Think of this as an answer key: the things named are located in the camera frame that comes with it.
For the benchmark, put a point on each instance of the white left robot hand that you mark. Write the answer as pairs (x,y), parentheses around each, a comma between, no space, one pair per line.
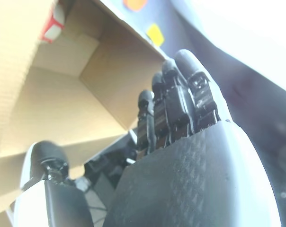
(192,177)

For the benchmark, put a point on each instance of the brown cardboard box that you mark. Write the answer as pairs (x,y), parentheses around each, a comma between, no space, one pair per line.
(50,106)

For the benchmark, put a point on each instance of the red and cream toy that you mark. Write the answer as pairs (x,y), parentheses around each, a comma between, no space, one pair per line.
(53,30)

